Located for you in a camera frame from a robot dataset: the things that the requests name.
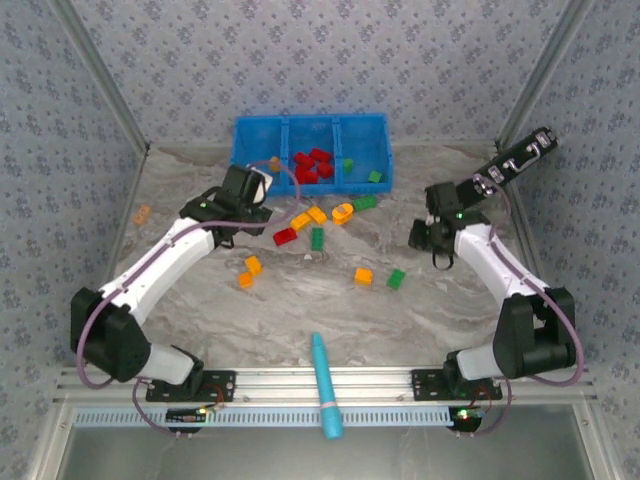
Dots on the small red lego brick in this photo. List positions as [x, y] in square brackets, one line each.
[312, 178]

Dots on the black case with metal latches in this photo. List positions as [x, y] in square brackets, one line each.
[520, 157]

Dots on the teal pen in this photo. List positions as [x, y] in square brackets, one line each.
[327, 400]

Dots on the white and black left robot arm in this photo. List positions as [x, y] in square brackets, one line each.
[160, 260]

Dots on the aluminium side rail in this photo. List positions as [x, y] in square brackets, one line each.
[525, 250]

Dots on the orange rounded lego piece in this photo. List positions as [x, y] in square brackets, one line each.
[342, 213]

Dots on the yellow lego brick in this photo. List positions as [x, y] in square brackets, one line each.
[245, 279]
[274, 163]
[254, 264]
[300, 220]
[317, 215]
[363, 276]

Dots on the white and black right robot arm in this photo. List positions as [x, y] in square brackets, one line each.
[492, 265]

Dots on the green lego brick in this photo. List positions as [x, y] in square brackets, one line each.
[375, 176]
[317, 238]
[395, 278]
[348, 165]
[365, 203]

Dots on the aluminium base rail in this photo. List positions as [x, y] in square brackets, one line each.
[350, 385]

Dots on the small orange flat tag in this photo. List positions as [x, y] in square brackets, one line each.
[141, 214]

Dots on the aluminium frame post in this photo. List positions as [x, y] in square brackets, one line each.
[102, 75]
[539, 75]

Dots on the blue three-compartment plastic bin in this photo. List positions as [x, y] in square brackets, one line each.
[310, 132]

